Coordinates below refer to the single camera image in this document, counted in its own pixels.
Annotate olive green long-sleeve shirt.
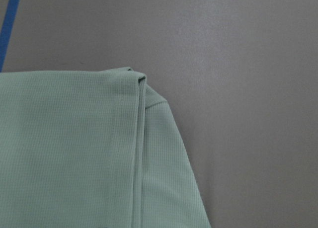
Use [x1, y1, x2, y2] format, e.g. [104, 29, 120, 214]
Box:
[0, 68, 210, 228]

